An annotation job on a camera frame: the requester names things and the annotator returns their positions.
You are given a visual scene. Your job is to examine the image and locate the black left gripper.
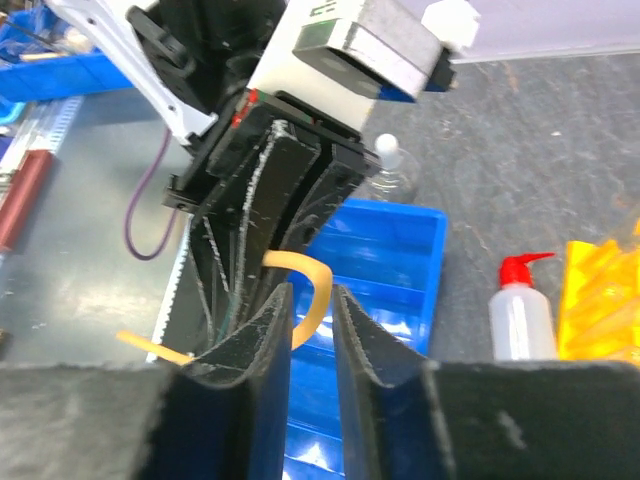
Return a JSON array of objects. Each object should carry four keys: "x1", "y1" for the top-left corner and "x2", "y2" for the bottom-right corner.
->
[{"x1": 163, "y1": 89, "x2": 379, "y2": 347}]

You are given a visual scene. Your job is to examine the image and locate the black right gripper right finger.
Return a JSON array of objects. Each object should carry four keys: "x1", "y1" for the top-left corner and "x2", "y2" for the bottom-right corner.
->
[{"x1": 332, "y1": 285, "x2": 455, "y2": 479}]

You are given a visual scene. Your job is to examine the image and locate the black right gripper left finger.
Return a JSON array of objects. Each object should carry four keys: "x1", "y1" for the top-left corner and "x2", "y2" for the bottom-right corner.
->
[{"x1": 134, "y1": 283, "x2": 292, "y2": 479}]

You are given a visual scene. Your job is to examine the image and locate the tan rubber tube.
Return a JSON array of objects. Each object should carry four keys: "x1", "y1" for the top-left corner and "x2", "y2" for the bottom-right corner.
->
[{"x1": 115, "y1": 249, "x2": 335, "y2": 365}]

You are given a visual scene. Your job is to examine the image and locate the round glass flask white stopper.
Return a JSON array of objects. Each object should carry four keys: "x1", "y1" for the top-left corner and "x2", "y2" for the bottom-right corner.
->
[{"x1": 367, "y1": 133, "x2": 420, "y2": 204}]

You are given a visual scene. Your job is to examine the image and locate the white wash bottle red cap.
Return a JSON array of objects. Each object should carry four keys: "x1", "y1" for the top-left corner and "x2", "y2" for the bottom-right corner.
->
[{"x1": 488, "y1": 252, "x2": 558, "y2": 361}]

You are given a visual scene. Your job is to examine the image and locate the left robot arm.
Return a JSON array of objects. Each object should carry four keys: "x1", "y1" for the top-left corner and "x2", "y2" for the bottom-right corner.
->
[{"x1": 51, "y1": 1, "x2": 376, "y2": 345}]

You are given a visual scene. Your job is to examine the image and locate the blue divided plastic bin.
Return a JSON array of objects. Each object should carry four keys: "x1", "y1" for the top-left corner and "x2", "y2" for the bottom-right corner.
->
[{"x1": 282, "y1": 199, "x2": 448, "y2": 479}]

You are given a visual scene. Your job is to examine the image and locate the yellow test tube rack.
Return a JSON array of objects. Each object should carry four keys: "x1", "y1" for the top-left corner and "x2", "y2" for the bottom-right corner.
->
[{"x1": 558, "y1": 239, "x2": 639, "y2": 366}]

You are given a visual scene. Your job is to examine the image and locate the white cable duct strip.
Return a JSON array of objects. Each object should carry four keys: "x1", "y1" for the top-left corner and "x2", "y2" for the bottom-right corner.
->
[{"x1": 151, "y1": 229, "x2": 189, "y2": 345}]

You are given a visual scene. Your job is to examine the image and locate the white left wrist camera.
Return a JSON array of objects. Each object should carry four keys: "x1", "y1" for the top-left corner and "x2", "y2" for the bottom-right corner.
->
[{"x1": 247, "y1": 0, "x2": 481, "y2": 132}]

